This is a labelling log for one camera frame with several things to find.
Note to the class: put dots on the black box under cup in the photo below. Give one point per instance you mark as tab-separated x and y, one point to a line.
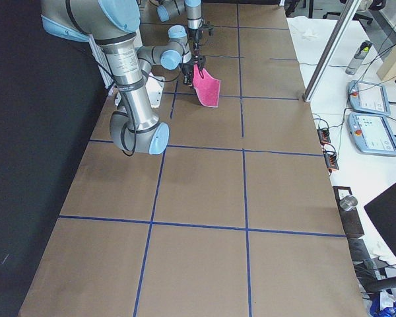
350	219

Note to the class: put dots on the black monitor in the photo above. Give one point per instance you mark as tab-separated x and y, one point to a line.
382	213

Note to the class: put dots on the orange power strip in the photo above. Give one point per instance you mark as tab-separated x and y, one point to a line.
324	136
331	161

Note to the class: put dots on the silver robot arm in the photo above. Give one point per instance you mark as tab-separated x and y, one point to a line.
196	24
113	25

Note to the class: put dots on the teach pendant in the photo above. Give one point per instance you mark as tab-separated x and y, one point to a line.
368	98
371	134

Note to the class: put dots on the grey water bottle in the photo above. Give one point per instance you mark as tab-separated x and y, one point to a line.
358	57

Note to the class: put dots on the aluminium frame post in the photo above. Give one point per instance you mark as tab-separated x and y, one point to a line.
341	25

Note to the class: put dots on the lower orange power strip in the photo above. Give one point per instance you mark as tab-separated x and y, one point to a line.
331	161

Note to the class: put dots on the upper orange power strip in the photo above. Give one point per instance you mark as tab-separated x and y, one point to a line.
324	136

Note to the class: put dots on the upper teach pendant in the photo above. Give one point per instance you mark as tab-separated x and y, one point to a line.
368	98

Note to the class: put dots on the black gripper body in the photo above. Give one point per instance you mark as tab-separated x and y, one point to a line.
195	38
187	70

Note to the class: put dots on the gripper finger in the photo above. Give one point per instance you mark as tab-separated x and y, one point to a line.
189	83
210	27
201	65

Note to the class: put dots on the small metal cup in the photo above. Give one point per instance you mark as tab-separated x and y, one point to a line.
348	203

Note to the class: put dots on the lower teach pendant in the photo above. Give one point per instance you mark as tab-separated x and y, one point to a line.
371	134

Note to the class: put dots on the crumpled white tissue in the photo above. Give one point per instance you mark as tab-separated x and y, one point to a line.
309	34

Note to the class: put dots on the pink towel with grey edge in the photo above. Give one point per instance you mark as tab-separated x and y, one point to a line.
206	87

